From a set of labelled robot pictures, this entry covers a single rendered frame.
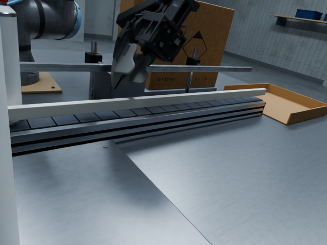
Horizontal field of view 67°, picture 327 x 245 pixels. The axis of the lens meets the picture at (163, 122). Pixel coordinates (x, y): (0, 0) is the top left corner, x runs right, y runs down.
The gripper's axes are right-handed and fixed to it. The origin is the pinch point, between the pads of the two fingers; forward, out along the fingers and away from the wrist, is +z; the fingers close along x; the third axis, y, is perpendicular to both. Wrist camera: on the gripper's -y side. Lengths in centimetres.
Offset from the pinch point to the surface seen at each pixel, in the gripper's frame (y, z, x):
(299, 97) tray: 3, -34, 74
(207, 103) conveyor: 2.8, -8.0, 24.7
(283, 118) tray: 11, -18, 52
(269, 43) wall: -404, -354, 658
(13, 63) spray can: 2.8, 5.4, -17.2
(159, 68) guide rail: -2.4, -7.8, 9.4
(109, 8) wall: -681, -157, 289
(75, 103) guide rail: 4.6, 6.5, -7.2
